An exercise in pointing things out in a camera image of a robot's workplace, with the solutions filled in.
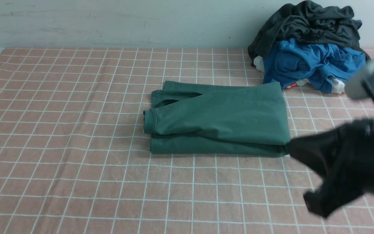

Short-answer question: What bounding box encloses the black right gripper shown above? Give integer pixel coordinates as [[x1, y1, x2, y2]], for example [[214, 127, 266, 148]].
[[286, 119, 374, 219]]

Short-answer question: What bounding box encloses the green long-sleeve top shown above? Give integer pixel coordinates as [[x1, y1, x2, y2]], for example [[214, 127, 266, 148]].
[[143, 81, 291, 157]]

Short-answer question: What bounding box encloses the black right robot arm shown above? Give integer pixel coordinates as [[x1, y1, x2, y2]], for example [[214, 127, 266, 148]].
[[286, 73, 374, 219]]

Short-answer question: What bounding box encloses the blue crumpled garment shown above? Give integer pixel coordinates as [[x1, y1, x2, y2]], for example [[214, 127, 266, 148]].
[[263, 38, 366, 93]]

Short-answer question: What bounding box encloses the dark grey crumpled garment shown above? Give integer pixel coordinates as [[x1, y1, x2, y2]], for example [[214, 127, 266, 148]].
[[248, 0, 363, 61]]

